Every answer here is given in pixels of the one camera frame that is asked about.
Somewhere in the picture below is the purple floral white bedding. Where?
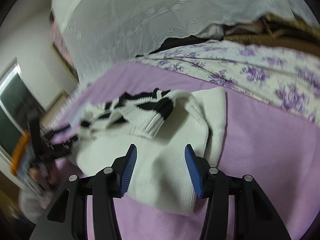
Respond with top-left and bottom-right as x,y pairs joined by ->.
136,41 -> 320,125

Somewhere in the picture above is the white lace cover cloth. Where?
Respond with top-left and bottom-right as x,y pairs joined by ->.
52,0 -> 318,85

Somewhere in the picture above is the grey sleeve left forearm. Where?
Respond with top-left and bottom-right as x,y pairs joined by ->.
18,181 -> 54,224

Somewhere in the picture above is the person's left hand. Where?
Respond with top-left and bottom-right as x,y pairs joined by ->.
29,163 -> 59,186

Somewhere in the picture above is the purple bed sheet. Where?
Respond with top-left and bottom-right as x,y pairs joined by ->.
54,63 -> 319,239

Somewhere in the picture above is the brown wooden furniture under lace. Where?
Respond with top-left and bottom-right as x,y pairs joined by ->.
223,14 -> 319,57

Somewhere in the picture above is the dark window with white frame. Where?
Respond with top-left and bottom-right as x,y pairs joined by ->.
1,59 -> 46,159

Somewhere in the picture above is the white sock with black stripes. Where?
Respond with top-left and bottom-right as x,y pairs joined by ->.
78,88 -> 190,140

